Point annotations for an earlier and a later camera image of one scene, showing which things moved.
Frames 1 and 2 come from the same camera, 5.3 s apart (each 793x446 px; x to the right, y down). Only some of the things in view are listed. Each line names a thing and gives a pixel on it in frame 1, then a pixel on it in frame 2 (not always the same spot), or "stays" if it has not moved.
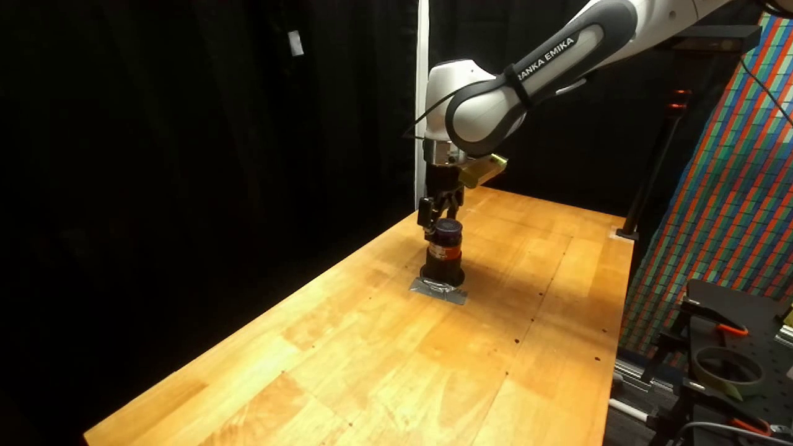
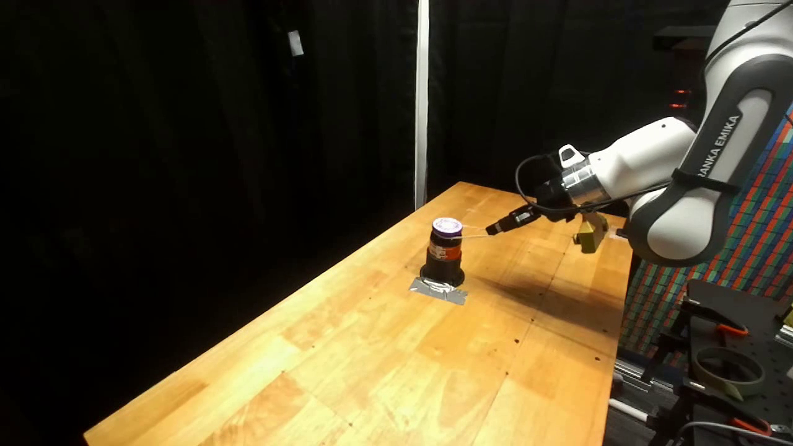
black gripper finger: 425,211 -> 514,219
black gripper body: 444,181 -> 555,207
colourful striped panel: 730,214 stays
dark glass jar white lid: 444,253 stays
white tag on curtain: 296,46 stays
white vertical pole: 421,79 stays
